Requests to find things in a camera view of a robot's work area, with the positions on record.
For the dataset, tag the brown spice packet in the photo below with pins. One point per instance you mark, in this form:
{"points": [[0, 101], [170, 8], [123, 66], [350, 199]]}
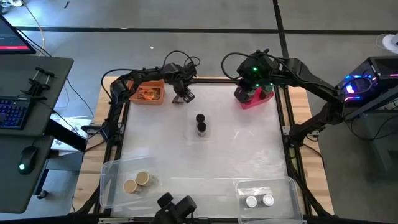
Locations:
{"points": [[177, 101]]}

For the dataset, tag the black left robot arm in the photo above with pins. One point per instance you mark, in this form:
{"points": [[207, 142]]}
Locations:
{"points": [[130, 77]]}

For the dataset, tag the white paper sheets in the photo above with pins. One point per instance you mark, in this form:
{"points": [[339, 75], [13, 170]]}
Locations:
{"points": [[71, 124]]}

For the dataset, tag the black desk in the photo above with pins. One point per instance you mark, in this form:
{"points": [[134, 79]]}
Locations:
{"points": [[12, 193], [18, 74]]}

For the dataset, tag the green label spice jar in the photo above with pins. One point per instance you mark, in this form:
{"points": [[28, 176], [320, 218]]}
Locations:
{"points": [[247, 94]]}

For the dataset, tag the orange plastic bin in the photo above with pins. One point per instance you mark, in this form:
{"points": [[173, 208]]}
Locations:
{"points": [[133, 99]]}

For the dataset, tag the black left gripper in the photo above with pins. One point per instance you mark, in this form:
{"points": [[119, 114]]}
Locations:
{"points": [[183, 84]]}

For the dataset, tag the black lid purple label jar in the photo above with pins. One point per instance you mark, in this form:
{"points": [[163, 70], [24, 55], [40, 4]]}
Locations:
{"points": [[201, 128]]}

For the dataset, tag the pink plastic bin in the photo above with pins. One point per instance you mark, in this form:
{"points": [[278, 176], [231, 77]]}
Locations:
{"points": [[258, 103]]}

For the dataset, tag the black computer mouse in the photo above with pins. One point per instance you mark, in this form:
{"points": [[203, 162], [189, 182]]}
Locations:
{"points": [[28, 159]]}

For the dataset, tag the tan lid spice jar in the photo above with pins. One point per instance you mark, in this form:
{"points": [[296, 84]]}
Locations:
{"points": [[143, 178], [130, 186]]}

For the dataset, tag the orange foil spice packet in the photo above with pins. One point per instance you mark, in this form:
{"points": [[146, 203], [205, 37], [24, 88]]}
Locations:
{"points": [[149, 92]]}

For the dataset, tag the white round base post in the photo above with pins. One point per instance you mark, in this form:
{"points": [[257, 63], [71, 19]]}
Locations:
{"points": [[390, 43]]}

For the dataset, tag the white mounting bracket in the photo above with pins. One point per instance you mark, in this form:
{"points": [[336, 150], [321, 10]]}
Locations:
{"points": [[285, 130]]}

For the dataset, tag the black lid orange label jar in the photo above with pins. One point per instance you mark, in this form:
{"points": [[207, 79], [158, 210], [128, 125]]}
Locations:
{"points": [[200, 117]]}

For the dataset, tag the white lid bagel seasoning jar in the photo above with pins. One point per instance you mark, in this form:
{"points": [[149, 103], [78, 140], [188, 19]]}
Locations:
{"points": [[251, 201], [267, 200]]}

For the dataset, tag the black computer monitor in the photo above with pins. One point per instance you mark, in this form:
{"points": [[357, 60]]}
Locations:
{"points": [[12, 37]]}

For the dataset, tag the black desk support bar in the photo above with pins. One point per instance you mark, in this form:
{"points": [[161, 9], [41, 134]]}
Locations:
{"points": [[65, 135]]}

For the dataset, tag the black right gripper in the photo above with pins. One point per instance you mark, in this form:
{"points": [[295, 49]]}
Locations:
{"points": [[256, 74]]}

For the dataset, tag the black desk clamp stand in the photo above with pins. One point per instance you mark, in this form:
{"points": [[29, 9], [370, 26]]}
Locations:
{"points": [[38, 81]]}

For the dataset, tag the computer tower with lights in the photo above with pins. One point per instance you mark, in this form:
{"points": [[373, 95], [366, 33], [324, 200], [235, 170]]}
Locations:
{"points": [[370, 77]]}

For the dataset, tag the black backlit keyboard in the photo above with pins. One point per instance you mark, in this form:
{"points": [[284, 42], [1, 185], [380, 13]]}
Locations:
{"points": [[14, 112]]}

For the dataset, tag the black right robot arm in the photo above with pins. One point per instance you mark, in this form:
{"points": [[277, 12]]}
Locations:
{"points": [[311, 82]]}

